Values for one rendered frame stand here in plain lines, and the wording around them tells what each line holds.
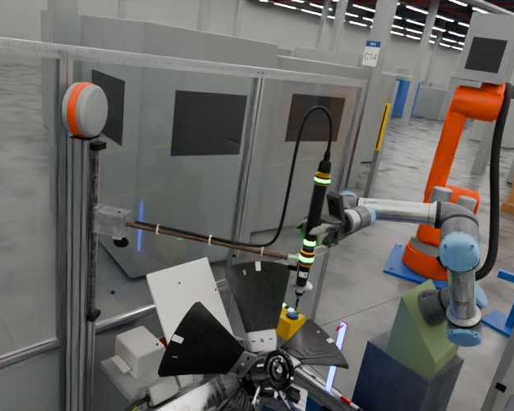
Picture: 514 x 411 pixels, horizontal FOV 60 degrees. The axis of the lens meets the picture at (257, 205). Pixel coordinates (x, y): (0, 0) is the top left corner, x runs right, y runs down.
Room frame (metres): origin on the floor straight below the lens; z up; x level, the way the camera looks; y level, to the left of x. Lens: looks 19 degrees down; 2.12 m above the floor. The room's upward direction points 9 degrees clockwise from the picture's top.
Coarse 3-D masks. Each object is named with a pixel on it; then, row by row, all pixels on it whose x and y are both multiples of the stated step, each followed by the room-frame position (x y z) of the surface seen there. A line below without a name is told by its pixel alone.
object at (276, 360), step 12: (264, 360) 1.10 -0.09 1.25; (276, 360) 1.12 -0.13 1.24; (288, 360) 1.14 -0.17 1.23; (252, 372) 1.10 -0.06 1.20; (264, 372) 1.07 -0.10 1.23; (276, 372) 1.10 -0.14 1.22; (288, 372) 1.13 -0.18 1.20; (240, 384) 1.11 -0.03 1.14; (252, 384) 1.12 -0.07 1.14; (264, 384) 1.07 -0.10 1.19; (276, 384) 1.07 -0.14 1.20; (288, 384) 1.09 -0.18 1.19
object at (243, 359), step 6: (246, 354) 1.11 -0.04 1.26; (252, 354) 1.11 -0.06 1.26; (240, 360) 1.10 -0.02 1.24; (246, 360) 1.11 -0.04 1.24; (252, 360) 1.12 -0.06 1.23; (234, 366) 1.10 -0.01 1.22; (240, 366) 1.10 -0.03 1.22; (246, 366) 1.11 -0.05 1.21; (228, 372) 1.09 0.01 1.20; (234, 372) 1.10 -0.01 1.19; (240, 372) 1.11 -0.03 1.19; (246, 372) 1.11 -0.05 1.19
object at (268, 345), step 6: (264, 330) 1.22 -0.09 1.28; (270, 330) 1.22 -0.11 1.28; (252, 336) 1.21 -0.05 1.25; (258, 336) 1.21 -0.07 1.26; (264, 336) 1.21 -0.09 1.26; (270, 336) 1.20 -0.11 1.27; (252, 342) 1.20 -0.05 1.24; (258, 342) 1.20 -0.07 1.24; (264, 342) 1.19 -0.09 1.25; (270, 342) 1.19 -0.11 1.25; (276, 342) 1.19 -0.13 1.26; (252, 348) 1.19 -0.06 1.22; (258, 348) 1.18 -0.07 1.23; (264, 348) 1.18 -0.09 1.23; (270, 348) 1.18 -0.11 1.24
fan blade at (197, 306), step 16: (192, 320) 1.05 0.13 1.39; (208, 320) 1.07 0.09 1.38; (192, 336) 1.04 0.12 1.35; (208, 336) 1.06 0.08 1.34; (224, 336) 1.08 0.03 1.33; (176, 352) 1.01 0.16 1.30; (192, 352) 1.03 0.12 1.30; (208, 352) 1.05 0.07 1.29; (224, 352) 1.07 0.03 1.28; (240, 352) 1.09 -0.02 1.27; (160, 368) 0.98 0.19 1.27; (176, 368) 1.01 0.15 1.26; (192, 368) 1.03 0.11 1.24; (208, 368) 1.05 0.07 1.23; (224, 368) 1.08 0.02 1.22
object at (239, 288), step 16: (240, 272) 1.33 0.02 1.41; (256, 272) 1.33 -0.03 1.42; (272, 272) 1.34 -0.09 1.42; (288, 272) 1.36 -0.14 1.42; (240, 288) 1.30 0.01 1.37; (256, 288) 1.30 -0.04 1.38; (272, 288) 1.30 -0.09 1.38; (240, 304) 1.27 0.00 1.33; (256, 304) 1.26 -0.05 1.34; (272, 304) 1.27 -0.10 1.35; (256, 320) 1.23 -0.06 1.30; (272, 320) 1.23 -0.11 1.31
